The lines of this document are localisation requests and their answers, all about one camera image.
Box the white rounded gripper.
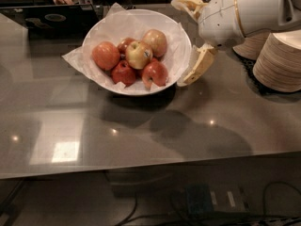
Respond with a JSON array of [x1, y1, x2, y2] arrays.
[[171, 0, 245, 87]]

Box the yellow green apple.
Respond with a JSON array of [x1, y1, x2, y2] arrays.
[[125, 40, 153, 70]]

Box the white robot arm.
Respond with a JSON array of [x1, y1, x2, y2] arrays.
[[171, 0, 301, 86]]

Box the pale apple back right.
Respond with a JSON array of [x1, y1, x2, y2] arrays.
[[142, 29, 167, 57]]

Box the red apple front right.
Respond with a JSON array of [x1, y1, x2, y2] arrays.
[[141, 60, 168, 89]]

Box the white bowl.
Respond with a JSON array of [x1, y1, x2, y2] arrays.
[[82, 8, 193, 97]]

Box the dark red apple back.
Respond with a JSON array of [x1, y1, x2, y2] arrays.
[[117, 38, 135, 54]]

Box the red apple front left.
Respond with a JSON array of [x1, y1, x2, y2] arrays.
[[111, 60, 136, 87]]

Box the red apple far left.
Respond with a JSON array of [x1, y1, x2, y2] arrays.
[[92, 40, 120, 71]]

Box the back stack paper plates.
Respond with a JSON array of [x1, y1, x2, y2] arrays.
[[233, 32, 269, 60]]

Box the stack paper plates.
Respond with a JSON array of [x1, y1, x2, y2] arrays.
[[253, 30, 301, 92], [233, 32, 269, 60]]

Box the black mat under plates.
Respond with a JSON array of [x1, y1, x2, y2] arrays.
[[233, 38, 301, 103]]

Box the white paper liner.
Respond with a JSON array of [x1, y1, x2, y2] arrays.
[[61, 2, 190, 94]]

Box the front stack paper plates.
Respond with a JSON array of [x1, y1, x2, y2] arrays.
[[253, 30, 301, 92]]

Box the black laptop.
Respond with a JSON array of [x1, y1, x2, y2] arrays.
[[0, 4, 103, 38]]

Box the black floor cable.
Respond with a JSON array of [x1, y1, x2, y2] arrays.
[[114, 195, 139, 226]]

